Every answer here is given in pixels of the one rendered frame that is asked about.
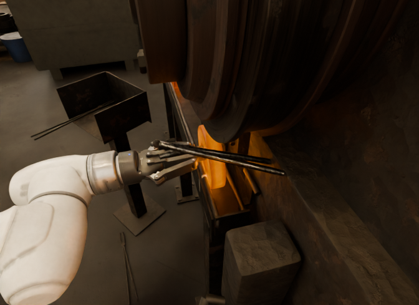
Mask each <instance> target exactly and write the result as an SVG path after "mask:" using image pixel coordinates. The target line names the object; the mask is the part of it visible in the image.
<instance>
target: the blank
mask: <svg viewBox="0 0 419 305"><path fill-rule="evenodd" d="M198 143H199V146H201V145H203V147H204V148H208V149H212V150H220V151H223V149H222V145H221V143H218V142H216V141H215V140H213V139H212V138H211V137H210V135H209V134H208V132H207V131H206V129H205V127H204V125H200V126H199V127H198ZM202 164H203V167H204V170H205V173H206V176H207V179H208V182H209V185H210V188H211V189H215V188H221V187H224V186H225V183H226V167H225V163H224V162H219V161H216V160H211V159H206V160H203V161H202Z"/></svg>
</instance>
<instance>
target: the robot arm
mask: <svg viewBox="0 0 419 305"><path fill-rule="evenodd" d="M169 151H172V150H169V149H165V148H160V147H158V148H155V147H154V146H153V142H150V148H149V149H148V150H143V151H142V152H137V151H136V150H129V151H126V152H119V153H117V152H116V151H114V150H112V151H109V152H103V153H94V154H91V155H69V156H63V157H57V158H51V159H48V160H44V161H41V162H38V163H35V164H32V165H29V166H28V167H25V168H23V169H22V170H19V171H18V172H17V173H15V174H14V176H13V177H12V178H11V181H10V184H9V194H10V197H11V200H12V201H13V203H14V204H15V205H17V206H13V207H11V208H10V209H8V210H6V211H3V212H0V293H1V295H2V297H3V298H4V300H5V301H6V303H7V304H9V305H48V304H50V303H52V302H54V301H56V300H57V299H59V298H60V297H61V296H62V294H63V293H64V292H65V290H66V289H67V288H68V287H69V285H70V283H71V282H72V280H73V279H74V277H75V275H76V274H77V271H78V269H79V266H80V263H81V261H82V256H83V253H84V248H85V241H86V237H87V209H88V207H89V204H90V202H91V200H92V197H93V196H97V195H103V194H104V193H110V192H113V191H119V190H122V189H123V188H124V185H125V186H127V185H133V184H136V183H140V182H142V180H151V179H152V180H153V181H154V182H155V184H156V186H161V185H162V184H164V183H165V182H166V181H168V180H171V179H173V178H176V177H178V176H180V175H183V174H186V173H188V172H191V171H193V170H196V169H197V167H196V166H197V165H198V162H200V161H203V160H206V158H203V157H197V156H194V155H190V154H187V153H184V154H181V155H176V156H173V157H168V158H164V159H159V156H158V154H159V153H164V152H169ZM164 165H165V166H164Z"/></svg>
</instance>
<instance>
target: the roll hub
mask: <svg viewBox="0 0 419 305"><path fill-rule="evenodd" d="M128 3H129V6H130V12H131V15H132V21H133V22H134V23H135V24H139V28H140V35H141V39H142V46H143V53H144V57H145V64H146V68H147V75H148V81H149V84H161V83H167V82H178V81H182V79H183V78H184V76H185V70H186V58H187V6H186V0H128Z"/></svg>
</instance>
